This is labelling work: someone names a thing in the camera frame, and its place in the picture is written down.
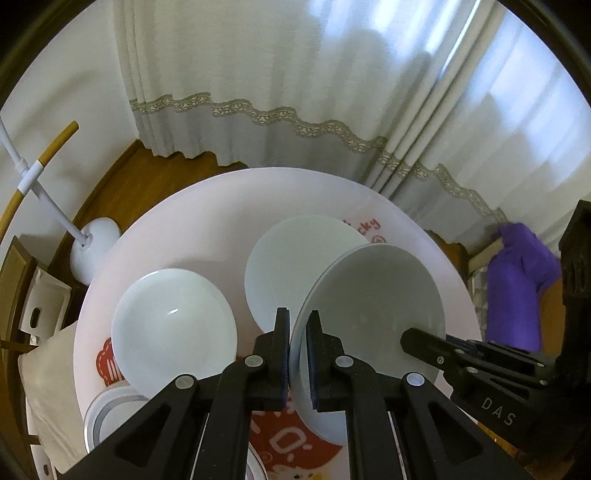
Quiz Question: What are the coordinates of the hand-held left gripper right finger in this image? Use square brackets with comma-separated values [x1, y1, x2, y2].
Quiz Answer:
[302, 310, 536, 480]

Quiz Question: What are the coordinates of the white plastic holed panel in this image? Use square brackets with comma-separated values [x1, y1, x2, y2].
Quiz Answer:
[18, 268, 72, 344]

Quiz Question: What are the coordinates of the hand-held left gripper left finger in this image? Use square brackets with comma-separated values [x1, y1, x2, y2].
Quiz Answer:
[55, 307, 291, 480]

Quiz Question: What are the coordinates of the white barre stand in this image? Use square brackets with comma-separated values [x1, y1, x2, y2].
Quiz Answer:
[0, 115, 122, 284]

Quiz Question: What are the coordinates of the purple blanket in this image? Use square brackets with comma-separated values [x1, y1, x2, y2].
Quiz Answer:
[485, 223, 561, 352]

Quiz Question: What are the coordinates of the white ceramic bowl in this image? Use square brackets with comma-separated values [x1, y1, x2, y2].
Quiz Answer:
[245, 215, 370, 333]
[111, 268, 239, 391]
[290, 244, 447, 446]

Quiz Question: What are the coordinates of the round table with pink cover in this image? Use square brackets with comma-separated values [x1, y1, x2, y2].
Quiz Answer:
[73, 167, 481, 480]

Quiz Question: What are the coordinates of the wooden barre rail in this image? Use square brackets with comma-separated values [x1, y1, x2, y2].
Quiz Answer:
[0, 121, 80, 236]

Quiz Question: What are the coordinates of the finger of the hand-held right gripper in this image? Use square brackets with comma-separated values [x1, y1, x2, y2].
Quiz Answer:
[445, 336, 561, 365]
[400, 327, 546, 387]

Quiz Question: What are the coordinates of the brown armchair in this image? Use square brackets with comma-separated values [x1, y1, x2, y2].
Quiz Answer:
[467, 231, 568, 344]

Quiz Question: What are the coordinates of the grey curtain with lace trim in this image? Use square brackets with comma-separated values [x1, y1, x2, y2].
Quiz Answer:
[365, 0, 591, 259]
[111, 0, 444, 199]

